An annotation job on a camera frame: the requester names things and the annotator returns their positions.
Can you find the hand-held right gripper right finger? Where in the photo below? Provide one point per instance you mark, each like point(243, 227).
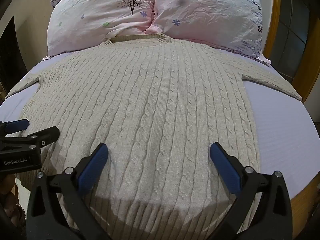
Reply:
point(225, 166)

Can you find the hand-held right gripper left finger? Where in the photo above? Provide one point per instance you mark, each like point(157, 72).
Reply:
point(93, 165)

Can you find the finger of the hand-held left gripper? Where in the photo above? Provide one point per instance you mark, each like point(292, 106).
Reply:
point(37, 137)
point(15, 126)

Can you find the pink pillow with tree print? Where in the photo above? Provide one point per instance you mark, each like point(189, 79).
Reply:
point(100, 20)

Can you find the pink pillow with purple print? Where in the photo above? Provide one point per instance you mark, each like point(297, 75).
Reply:
point(210, 15)

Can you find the wooden bed frame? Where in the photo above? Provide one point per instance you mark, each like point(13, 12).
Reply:
point(287, 55)

